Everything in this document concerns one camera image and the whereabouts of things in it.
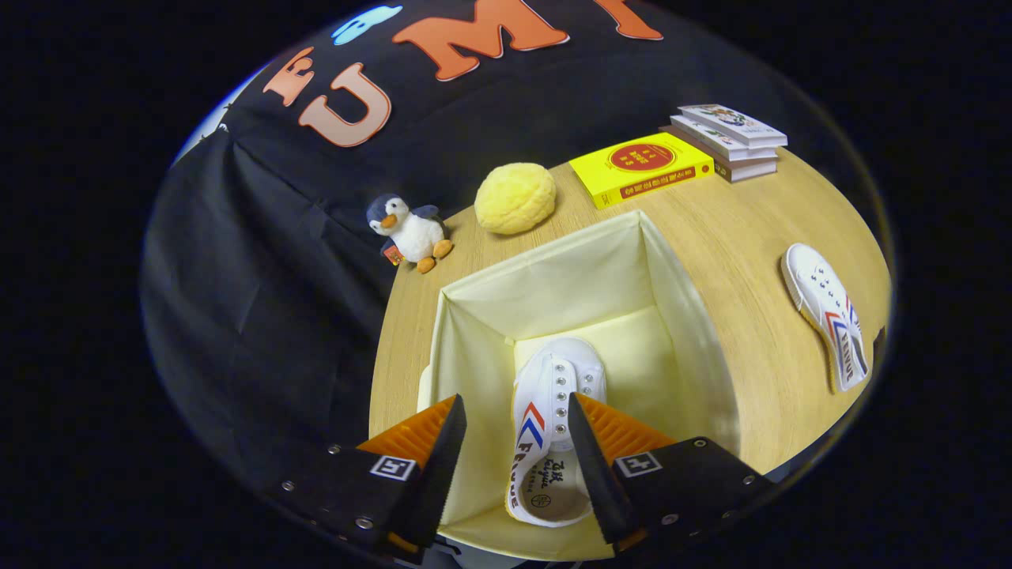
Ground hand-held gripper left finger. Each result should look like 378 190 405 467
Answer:
265 395 467 554

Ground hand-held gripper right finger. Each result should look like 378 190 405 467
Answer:
568 393 780 554

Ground white canvas shoe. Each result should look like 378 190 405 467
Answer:
506 337 608 528
780 243 870 394

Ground beige fabric storage box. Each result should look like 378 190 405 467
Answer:
417 209 742 562

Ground penguin plush toy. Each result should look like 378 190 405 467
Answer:
365 194 455 274

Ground yellow bread-shaped plush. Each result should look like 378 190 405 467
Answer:
474 163 557 236

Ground thick yellow book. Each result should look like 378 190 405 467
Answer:
568 132 716 209

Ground brown cover book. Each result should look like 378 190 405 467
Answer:
660 125 780 183

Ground white floral cover book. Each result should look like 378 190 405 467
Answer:
678 104 789 149

